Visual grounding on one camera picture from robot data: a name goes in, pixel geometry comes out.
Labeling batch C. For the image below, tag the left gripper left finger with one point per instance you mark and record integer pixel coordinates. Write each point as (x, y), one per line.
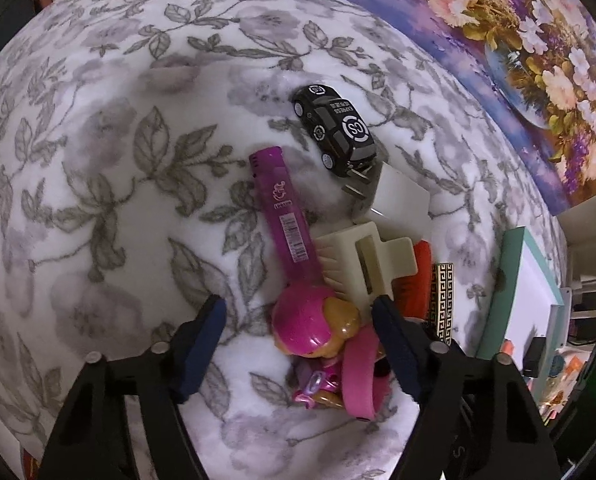
(91, 437)

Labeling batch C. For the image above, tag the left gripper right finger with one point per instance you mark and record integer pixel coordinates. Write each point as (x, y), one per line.
(477, 418)

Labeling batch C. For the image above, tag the black cube charger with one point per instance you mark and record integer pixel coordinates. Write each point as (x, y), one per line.
(532, 360)

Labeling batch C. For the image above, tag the gold black patterned lighter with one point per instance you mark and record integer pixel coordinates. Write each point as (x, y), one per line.
(440, 316)

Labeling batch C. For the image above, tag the orange red tube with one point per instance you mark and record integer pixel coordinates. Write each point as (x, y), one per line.
(412, 293)

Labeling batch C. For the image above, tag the pink dog toy figure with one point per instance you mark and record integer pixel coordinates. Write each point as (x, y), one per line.
(310, 323)

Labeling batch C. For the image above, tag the cream hair claw clip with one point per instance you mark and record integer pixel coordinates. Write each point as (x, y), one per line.
(360, 266)

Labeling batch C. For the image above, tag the pink smart watch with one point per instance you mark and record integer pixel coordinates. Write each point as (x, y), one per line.
(362, 392)

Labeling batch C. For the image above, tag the teal white tray box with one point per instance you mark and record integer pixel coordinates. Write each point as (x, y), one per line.
(526, 304)

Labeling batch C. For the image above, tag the white shelf unit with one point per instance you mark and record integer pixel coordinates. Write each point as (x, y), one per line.
(579, 226)

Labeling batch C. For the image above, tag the white charger adapter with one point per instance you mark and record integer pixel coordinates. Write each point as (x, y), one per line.
(396, 204)

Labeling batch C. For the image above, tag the floral grey blanket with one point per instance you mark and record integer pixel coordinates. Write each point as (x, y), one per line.
(126, 199)

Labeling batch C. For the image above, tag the black toy car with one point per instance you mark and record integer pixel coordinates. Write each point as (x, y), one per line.
(339, 131)

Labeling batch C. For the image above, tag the flower painting canvas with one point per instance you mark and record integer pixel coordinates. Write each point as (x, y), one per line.
(531, 64)

